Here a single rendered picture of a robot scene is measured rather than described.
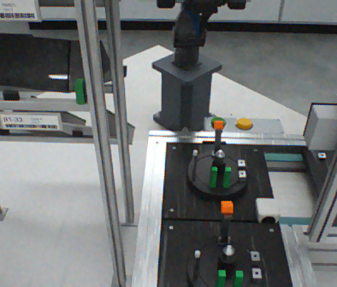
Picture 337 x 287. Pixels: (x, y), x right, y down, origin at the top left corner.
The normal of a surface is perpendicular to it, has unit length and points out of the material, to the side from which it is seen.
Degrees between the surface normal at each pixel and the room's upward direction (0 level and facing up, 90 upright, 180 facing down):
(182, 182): 0
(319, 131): 90
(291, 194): 0
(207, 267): 0
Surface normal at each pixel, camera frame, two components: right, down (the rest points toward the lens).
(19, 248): 0.00, -0.77
